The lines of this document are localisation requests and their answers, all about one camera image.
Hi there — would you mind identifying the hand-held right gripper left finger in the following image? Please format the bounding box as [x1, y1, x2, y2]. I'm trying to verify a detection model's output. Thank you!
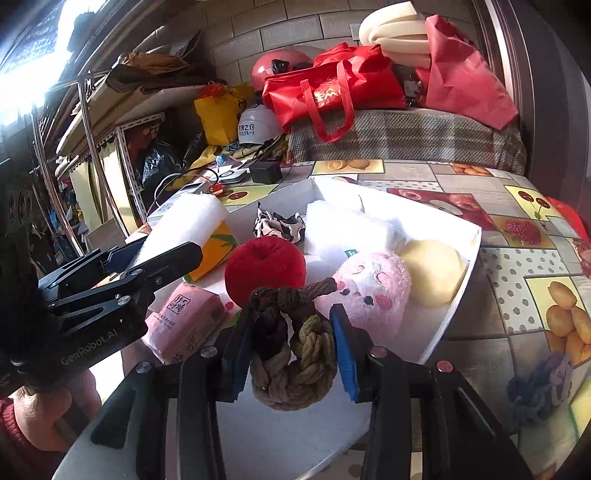
[90, 305, 257, 480]

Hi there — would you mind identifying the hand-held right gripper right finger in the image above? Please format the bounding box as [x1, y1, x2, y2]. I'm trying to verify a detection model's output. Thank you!
[329, 308, 536, 480]

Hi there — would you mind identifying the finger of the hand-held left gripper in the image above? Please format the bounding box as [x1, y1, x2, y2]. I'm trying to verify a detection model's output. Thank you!
[38, 239, 149, 296]
[44, 241, 204, 324]

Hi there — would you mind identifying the brown rope knot toy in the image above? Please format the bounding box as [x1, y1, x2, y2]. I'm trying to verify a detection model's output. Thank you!
[248, 278, 339, 411]

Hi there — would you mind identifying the white foam roll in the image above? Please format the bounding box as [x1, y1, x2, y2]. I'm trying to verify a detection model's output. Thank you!
[130, 193, 229, 271]

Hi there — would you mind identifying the pink plush toy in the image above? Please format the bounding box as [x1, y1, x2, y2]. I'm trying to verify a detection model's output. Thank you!
[316, 250, 413, 342]

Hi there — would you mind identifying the red plush apple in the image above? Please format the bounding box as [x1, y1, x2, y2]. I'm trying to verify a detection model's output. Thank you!
[224, 236, 308, 309]

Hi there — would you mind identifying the cow print scrunchie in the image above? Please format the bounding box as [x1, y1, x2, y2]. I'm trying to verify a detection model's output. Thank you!
[253, 208, 306, 243]

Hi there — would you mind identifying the cream round cushion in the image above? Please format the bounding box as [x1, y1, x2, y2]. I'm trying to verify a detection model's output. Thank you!
[399, 239, 467, 308]

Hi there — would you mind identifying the person's left forearm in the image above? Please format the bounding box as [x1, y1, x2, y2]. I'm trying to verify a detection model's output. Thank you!
[0, 398, 61, 480]

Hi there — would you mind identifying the person's left hand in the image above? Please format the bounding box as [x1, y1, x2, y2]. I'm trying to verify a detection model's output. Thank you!
[11, 369, 103, 455]

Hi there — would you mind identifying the pink tissue pack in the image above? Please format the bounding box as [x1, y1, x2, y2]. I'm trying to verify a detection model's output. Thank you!
[142, 281, 227, 365]

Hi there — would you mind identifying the white power bank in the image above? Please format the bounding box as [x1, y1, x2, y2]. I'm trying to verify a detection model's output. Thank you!
[147, 181, 218, 222]

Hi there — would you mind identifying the yellow curtain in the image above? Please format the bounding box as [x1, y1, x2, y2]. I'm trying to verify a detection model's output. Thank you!
[69, 152, 134, 232]

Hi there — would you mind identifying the white stained board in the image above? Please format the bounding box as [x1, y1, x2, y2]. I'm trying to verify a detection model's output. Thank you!
[55, 392, 370, 480]

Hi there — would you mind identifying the black plastic bag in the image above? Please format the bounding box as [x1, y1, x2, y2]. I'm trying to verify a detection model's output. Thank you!
[141, 138, 185, 190]

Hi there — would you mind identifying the white flat device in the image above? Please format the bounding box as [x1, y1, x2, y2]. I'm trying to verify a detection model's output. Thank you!
[216, 166, 250, 185]

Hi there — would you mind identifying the yellow cloth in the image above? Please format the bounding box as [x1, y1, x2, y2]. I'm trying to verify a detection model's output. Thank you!
[185, 143, 245, 171]

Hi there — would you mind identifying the chrome metal pole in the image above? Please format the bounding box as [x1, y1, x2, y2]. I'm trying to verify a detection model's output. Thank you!
[32, 76, 121, 254]

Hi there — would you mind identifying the black charger block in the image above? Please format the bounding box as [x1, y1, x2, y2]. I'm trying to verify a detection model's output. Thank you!
[249, 161, 283, 185]

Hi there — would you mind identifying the white metal shelf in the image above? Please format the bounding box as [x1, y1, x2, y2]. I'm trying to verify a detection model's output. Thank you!
[55, 83, 167, 232]

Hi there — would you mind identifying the yellow shopping bag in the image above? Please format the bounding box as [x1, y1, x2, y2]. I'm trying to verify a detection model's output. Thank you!
[194, 82, 254, 146]

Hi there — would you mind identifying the white helmet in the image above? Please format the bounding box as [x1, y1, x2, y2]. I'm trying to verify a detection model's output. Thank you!
[237, 104, 283, 148]

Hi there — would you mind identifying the fruit print tablecloth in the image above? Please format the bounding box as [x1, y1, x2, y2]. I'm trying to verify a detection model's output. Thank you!
[124, 159, 591, 480]

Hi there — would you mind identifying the blue grey knitted item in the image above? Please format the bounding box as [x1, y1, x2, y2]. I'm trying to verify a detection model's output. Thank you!
[507, 353, 575, 425]

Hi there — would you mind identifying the pink helmet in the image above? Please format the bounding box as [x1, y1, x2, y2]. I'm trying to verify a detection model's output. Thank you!
[250, 46, 315, 93]

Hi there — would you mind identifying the plaid cloth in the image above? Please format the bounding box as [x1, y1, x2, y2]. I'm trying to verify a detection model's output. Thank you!
[286, 108, 528, 175]

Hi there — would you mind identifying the red tote bag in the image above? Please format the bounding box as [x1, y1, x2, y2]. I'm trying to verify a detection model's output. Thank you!
[262, 42, 407, 143]

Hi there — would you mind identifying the red plastic bag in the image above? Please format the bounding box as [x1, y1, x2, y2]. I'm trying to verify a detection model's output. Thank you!
[545, 196, 591, 232]

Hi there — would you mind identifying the red nonwoven bag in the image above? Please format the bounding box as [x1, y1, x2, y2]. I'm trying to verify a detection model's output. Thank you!
[414, 15, 520, 131]

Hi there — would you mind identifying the cream foam roll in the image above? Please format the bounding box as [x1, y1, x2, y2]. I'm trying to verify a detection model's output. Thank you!
[359, 1, 432, 70]

